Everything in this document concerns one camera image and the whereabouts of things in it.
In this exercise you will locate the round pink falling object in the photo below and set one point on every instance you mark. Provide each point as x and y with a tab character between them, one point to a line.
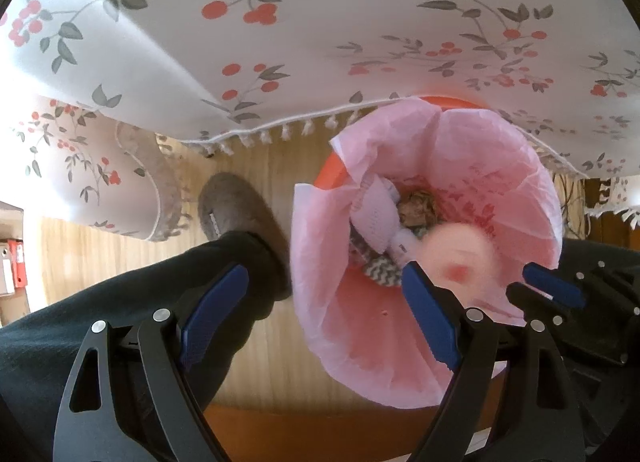
460	252

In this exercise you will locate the floral tablecloth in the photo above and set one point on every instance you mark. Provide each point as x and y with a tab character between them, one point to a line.
325	32

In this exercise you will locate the red file folder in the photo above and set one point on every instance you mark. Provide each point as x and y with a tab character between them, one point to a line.
17	262

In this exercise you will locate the orange trash bin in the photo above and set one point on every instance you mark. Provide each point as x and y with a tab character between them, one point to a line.
332	172

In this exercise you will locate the green white striped sock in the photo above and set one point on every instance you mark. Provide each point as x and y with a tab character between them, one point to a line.
382	272

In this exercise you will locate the brown paper ball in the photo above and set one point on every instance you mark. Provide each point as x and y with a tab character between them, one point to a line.
415	209

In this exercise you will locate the small white bottle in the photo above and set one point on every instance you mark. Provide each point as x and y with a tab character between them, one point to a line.
404	246

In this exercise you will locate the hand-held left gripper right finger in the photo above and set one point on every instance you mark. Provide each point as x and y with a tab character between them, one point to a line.
432	314

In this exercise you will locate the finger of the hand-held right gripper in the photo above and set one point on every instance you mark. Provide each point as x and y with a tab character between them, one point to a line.
552	286

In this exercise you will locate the white tissue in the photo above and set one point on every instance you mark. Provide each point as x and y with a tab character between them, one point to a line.
377	214

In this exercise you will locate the orange bin with pink bag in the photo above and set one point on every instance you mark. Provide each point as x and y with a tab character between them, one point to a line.
500	167

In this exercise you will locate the person's left leg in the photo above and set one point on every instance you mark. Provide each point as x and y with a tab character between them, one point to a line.
50	307

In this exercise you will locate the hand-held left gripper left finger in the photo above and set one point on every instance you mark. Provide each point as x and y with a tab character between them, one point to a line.
215	312

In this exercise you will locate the grey slipper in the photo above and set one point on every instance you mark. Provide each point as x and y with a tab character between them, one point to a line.
235	207

